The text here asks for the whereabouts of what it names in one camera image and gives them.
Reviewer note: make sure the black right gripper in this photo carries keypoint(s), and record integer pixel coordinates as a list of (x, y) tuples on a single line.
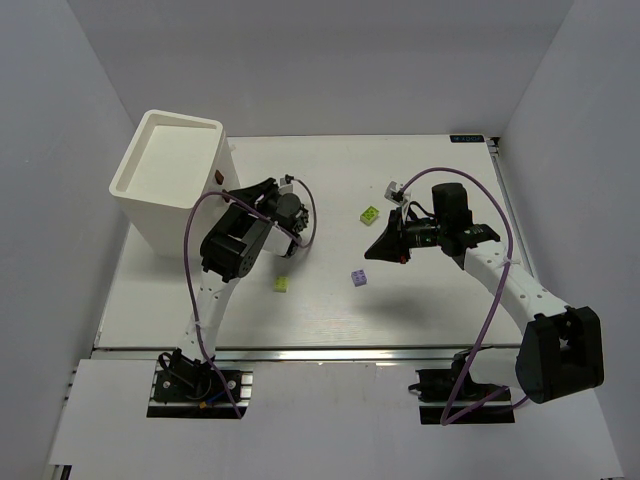
[(398, 235)]

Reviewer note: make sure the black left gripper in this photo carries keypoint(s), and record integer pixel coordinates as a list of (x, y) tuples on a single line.
[(267, 195)]

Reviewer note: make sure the yellow-green 2x3 lego brick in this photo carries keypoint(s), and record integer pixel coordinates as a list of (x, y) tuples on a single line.
[(369, 215)]

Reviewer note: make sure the yellow-green 2x2 lego brick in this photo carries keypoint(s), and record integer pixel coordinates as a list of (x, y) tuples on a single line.
[(281, 284)]

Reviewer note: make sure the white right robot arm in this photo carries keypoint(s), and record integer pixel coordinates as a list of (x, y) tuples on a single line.
[(560, 353)]

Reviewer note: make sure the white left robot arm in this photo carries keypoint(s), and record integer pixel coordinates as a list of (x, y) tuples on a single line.
[(265, 217)]

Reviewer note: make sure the purple 2x2 lego brick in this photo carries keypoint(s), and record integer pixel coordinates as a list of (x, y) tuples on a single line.
[(359, 278)]

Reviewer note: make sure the white drawer cabinet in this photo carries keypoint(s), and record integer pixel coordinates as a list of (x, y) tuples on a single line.
[(169, 163)]

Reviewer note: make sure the blue label sticker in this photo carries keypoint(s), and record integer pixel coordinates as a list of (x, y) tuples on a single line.
[(466, 138)]

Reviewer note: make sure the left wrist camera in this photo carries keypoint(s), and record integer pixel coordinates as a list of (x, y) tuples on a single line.
[(286, 184)]

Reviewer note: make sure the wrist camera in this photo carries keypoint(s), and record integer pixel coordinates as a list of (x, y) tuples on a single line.
[(398, 195), (286, 184)]

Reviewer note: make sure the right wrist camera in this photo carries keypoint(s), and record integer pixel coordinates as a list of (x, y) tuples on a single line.
[(398, 195)]

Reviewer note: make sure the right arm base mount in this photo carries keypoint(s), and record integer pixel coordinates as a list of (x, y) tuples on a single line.
[(435, 385)]

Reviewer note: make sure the aluminium table edge rail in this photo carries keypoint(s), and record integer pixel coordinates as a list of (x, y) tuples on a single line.
[(305, 355)]

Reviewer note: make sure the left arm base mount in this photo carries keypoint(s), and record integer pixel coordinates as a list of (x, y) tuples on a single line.
[(189, 389)]

